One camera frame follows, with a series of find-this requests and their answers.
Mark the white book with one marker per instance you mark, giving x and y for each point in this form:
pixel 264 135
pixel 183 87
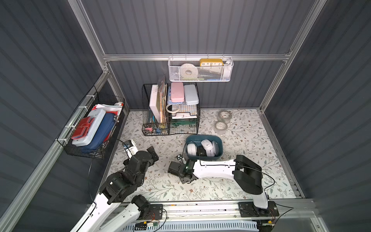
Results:
pixel 154 102

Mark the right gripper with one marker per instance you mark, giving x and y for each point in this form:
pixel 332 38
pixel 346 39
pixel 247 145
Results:
pixel 176 166

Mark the black mouse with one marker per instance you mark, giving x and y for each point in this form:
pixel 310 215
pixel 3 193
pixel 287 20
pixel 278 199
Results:
pixel 201 152

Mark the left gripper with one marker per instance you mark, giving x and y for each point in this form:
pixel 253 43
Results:
pixel 151 154

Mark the clear tape roll far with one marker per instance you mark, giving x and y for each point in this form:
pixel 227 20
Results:
pixel 224 115

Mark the teal storage box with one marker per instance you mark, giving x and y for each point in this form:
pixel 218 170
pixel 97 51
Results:
pixel 196 139

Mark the yellow clock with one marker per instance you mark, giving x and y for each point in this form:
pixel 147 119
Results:
pixel 211 62

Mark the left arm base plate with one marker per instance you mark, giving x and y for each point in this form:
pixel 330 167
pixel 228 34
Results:
pixel 151 212

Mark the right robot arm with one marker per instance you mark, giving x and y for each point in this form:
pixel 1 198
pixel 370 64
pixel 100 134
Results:
pixel 247 174

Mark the navy blue pouch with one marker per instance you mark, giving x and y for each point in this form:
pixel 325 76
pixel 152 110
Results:
pixel 103 131

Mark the white plastic case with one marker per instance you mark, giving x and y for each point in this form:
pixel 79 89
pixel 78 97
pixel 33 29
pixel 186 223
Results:
pixel 98 115

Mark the red wallet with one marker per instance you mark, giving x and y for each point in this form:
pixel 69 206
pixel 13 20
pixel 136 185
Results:
pixel 82 128

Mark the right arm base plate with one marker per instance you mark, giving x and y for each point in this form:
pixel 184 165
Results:
pixel 248 209

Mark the black wire desk organizer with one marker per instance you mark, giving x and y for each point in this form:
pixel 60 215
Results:
pixel 179 118

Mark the light grey pencil case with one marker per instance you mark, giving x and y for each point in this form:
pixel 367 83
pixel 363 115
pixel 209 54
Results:
pixel 191 95

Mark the white rounded mouse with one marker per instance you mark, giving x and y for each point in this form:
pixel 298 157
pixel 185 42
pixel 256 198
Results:
pixel 191 149

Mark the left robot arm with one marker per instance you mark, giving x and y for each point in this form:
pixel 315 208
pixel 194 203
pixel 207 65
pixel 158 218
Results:
pixel 117 187

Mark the silver mouse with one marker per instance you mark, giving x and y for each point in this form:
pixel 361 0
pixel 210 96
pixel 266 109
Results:
pixel 216 148

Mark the pink pencil case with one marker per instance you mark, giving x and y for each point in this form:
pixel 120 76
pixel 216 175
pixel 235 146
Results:
pixel 177 92

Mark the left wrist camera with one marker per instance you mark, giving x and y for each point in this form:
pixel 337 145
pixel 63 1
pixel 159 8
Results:
pixel 130 148

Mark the clear tape roll near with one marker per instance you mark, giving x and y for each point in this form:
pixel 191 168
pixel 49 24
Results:
pixel 220 127

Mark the white mesh wall basket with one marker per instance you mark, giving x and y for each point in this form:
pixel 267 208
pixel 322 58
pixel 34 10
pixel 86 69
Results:
pixel 206 74

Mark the clear tape roll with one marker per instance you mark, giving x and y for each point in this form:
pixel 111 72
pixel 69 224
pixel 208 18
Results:
pixel 224 115
pixel 220 127

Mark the white tape roll in basket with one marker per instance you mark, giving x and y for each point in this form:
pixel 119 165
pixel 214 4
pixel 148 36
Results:
pixel 188 71

